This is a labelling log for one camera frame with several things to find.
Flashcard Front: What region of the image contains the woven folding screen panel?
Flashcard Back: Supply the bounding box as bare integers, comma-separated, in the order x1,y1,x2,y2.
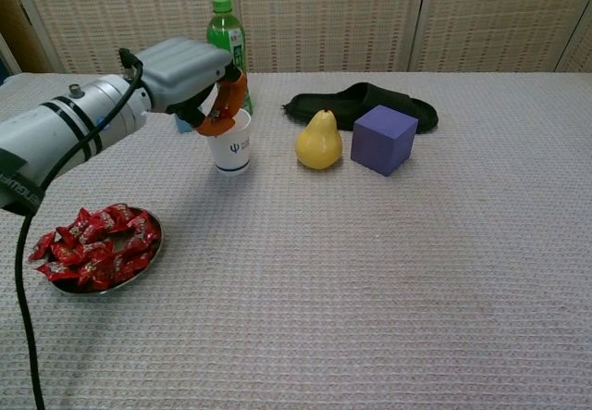
224,0,429,74
13,0,230,76
554,0,592,74
409,0,592,74

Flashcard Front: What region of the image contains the yellow pear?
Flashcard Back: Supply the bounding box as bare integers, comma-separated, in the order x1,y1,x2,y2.
295,107,344,171

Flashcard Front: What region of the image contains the red candy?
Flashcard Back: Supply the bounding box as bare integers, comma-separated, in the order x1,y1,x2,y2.
127,210,161,244
105,203,136,226
94,213,122,238
50,242,87,266
76,206,99,240
110,247,156,284
28,232,59,263
35,261,80,284
76,259,115,293

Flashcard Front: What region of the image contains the green drink bottle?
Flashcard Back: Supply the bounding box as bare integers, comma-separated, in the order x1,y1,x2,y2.
205,0,254,116

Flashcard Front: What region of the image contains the black slipper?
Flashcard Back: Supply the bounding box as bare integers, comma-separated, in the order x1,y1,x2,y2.
280,81,439,136

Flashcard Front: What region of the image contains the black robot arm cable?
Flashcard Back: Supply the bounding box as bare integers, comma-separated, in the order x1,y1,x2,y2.
13,47,144,410

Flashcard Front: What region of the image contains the brown wooden board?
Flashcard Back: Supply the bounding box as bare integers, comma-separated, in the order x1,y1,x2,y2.
0,0,52,76

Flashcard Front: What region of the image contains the round metal plate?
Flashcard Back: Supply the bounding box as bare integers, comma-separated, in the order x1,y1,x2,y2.
45,205,165,296

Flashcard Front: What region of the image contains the white paper cup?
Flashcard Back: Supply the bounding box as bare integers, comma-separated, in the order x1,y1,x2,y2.
205,107,253,178

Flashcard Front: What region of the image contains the purple foam cube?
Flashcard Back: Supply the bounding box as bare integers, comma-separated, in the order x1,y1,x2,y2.
350,104,420,178

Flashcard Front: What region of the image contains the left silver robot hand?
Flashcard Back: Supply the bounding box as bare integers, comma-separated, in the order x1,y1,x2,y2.
133,36,249,138

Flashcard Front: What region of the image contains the light blue foam cube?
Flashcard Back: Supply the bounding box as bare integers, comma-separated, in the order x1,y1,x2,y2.
174,113,198,134

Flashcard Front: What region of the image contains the woven fringed tablecloth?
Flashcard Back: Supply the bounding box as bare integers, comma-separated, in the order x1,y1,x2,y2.
0,70,592,410

